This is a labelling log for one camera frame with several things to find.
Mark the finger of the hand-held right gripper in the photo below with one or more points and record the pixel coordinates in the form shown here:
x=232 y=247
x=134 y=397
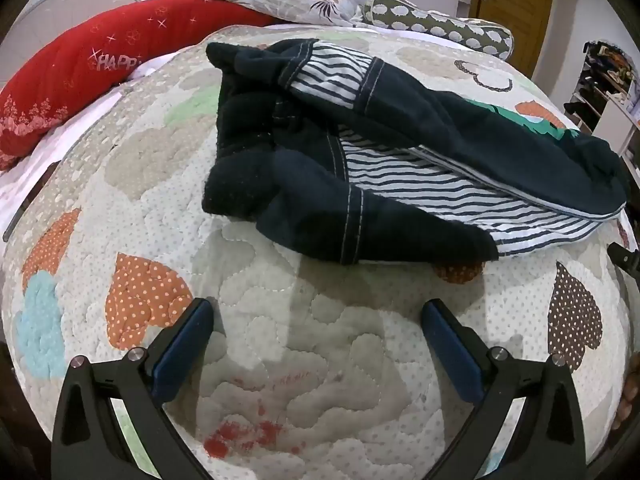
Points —
x=626 y=257

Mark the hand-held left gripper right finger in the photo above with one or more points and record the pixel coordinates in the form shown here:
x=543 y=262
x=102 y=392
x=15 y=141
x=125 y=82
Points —
x=450 y=350

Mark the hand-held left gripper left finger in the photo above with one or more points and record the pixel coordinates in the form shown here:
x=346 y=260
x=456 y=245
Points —
x=182 y=350

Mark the dark navy pants striped lining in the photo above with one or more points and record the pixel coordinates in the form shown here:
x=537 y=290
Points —
x=400 y=125

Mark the person's right hand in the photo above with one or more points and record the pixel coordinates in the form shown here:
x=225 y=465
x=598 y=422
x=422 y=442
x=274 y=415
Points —
x=629 y=400

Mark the heart patterned quilt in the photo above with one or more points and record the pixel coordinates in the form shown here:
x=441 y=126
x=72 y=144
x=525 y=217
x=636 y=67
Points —
x=325 y=335

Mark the cluttered white shelf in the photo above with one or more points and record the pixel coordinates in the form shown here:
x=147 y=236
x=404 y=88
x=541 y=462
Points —
x=605 y=90

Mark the white bed sheet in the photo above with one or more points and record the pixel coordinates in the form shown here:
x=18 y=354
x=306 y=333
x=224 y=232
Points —
x=75 y=125

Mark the wooden door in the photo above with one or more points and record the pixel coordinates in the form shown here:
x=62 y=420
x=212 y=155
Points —
x=515 y=5

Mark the olive polka dot bolster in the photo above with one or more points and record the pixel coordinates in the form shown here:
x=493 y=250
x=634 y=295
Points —
x=450 y=27

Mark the long red bolster pillow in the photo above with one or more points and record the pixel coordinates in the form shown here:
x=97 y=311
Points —
x=75 y=70

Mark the round white headboard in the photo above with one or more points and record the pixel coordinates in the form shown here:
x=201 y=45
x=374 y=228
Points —
x=75 y=5

